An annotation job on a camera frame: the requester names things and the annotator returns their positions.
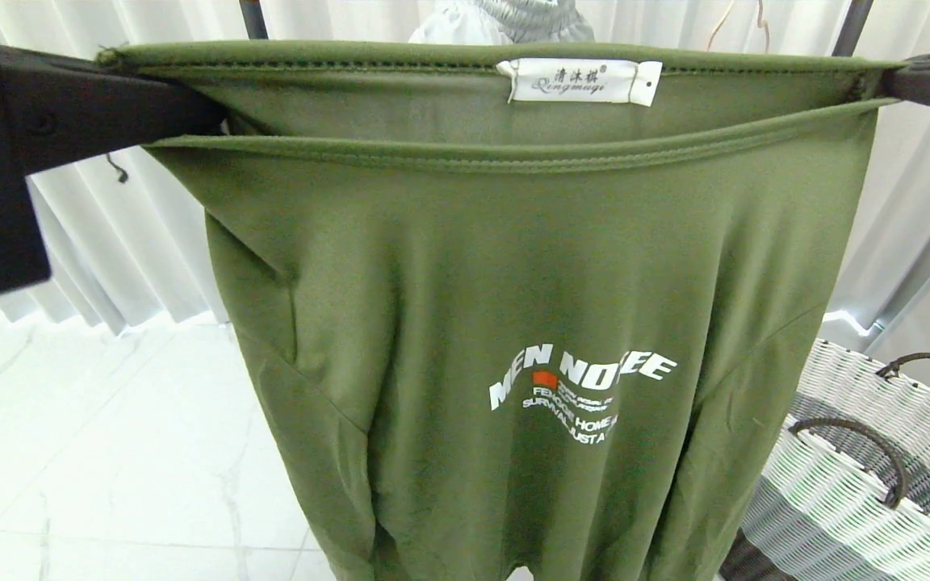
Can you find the pale grey shorts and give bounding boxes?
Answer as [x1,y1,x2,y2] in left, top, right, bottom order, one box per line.
[408,0,595,45]

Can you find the white curtain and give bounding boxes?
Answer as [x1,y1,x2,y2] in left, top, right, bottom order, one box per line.
[0,0,930,336]

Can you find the pink clothes hanger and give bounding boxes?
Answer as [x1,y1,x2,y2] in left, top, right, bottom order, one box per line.
[706,0,771,53]

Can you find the black clothes rack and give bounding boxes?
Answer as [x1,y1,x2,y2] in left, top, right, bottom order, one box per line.
[239,0,873,57]

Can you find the green garment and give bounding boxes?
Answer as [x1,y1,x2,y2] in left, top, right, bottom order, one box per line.
[96,40,906,581]

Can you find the white laundry basket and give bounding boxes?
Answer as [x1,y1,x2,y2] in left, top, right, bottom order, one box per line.
[719,339,930,581]

